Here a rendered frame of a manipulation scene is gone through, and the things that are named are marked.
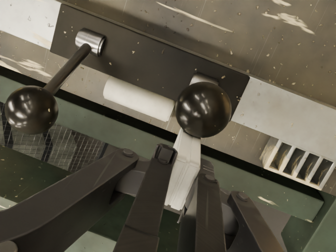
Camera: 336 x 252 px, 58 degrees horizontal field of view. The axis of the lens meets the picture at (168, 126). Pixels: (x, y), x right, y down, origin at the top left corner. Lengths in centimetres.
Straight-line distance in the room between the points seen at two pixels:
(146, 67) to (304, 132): 18
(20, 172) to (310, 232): 42
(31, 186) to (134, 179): 31
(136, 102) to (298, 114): 17
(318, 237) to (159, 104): 30
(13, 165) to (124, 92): 22
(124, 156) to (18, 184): 31
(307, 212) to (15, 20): 45
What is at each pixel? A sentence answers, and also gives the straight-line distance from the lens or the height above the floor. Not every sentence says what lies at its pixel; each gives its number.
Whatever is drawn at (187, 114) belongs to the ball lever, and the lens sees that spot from 19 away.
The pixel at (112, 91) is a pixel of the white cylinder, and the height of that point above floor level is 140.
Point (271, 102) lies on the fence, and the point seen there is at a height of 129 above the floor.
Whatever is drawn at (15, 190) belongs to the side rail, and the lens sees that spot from 44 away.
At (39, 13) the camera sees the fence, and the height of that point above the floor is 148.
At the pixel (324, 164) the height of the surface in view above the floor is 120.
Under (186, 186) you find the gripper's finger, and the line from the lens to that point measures 17.
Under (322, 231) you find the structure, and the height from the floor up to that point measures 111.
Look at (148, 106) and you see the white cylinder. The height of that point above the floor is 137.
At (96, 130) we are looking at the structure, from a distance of 45.
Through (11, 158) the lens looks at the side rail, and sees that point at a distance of 51.
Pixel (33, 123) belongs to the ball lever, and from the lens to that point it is 24.
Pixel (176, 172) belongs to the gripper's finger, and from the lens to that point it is 17.
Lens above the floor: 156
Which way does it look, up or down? 38 degrees down
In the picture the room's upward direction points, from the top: 83 degrees counter-clockwise
